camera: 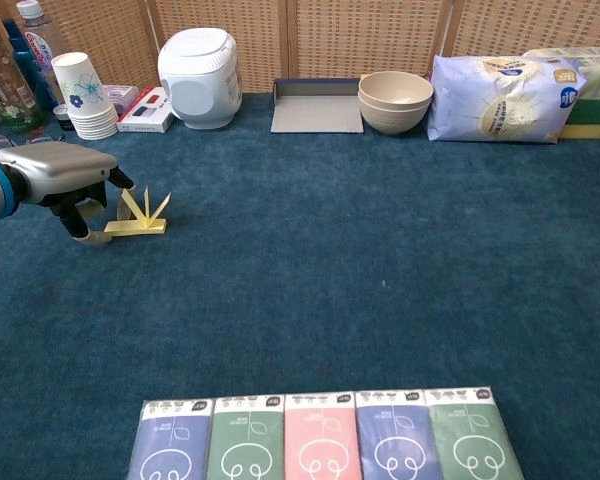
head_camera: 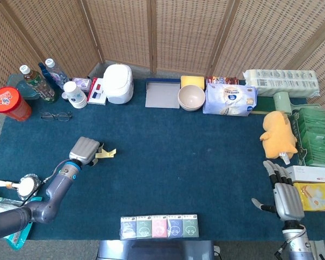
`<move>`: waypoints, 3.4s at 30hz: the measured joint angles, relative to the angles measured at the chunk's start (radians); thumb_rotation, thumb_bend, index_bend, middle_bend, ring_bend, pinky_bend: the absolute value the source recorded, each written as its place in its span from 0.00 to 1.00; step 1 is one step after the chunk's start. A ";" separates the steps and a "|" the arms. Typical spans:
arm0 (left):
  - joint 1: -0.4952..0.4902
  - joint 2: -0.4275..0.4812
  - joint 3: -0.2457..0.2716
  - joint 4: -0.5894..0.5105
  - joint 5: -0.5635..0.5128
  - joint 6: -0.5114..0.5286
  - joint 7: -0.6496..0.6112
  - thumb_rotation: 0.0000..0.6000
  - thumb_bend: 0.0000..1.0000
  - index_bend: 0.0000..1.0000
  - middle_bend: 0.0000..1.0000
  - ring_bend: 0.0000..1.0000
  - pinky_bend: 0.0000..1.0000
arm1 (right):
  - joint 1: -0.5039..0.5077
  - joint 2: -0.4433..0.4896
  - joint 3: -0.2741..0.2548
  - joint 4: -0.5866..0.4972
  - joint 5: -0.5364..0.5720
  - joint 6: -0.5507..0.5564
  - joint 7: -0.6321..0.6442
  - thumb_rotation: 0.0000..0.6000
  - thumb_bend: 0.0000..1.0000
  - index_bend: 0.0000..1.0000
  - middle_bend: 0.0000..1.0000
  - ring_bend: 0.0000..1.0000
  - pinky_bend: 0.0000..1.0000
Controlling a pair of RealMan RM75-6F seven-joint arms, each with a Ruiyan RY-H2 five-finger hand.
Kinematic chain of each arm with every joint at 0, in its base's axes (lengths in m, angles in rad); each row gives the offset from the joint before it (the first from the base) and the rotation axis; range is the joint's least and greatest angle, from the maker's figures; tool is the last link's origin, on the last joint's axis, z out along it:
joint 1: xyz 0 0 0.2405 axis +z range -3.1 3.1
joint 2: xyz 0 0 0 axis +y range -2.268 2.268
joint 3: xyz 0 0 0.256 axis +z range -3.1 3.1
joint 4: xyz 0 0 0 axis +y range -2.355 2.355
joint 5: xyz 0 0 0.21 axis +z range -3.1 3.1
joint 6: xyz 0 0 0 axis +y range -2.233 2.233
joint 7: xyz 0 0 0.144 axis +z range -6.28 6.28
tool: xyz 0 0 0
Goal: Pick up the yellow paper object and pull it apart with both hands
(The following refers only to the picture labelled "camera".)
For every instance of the woven bamboo folding screen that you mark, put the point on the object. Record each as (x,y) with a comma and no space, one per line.
(360,40)

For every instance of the pink tissue pack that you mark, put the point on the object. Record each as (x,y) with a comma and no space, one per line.
(322,442)

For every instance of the small dark jar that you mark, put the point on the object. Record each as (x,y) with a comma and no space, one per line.
(64,120)

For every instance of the green tea bottle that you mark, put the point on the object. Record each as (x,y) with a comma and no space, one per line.
(5,90)

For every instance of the white rice cooker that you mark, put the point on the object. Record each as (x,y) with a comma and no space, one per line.
(200,75)

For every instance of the white paper cup stack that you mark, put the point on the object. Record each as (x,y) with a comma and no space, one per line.
(85,95)

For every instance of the red white carton box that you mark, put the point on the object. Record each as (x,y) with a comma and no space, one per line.
(147,112)

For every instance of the green yellow scouring sponge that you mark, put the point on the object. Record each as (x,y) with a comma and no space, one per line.
(592,117)

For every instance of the grey tray blue rim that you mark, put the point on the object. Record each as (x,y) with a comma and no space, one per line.
(315,112)

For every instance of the green tissue pack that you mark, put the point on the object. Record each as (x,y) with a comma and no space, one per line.
(472,440)
(245,445)

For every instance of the beige bowl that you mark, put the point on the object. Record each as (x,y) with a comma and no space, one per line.
(395,122)
(395,90)

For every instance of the small purple lidded box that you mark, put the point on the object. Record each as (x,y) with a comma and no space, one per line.
(122,95)

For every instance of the light blue printed bag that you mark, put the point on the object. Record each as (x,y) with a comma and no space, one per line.
(500,100)

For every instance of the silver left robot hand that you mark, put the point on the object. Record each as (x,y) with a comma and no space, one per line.
(55,160)

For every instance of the pale yellow paper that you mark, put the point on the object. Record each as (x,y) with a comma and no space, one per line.
(135,227)

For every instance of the dark blue carpet mat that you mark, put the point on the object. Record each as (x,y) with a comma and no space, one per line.
(300,300)

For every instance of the blue tissue pack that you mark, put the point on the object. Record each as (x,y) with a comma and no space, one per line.
(397,440)
(170,445)

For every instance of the clear water bottle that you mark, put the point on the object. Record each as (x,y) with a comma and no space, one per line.
(40,40)

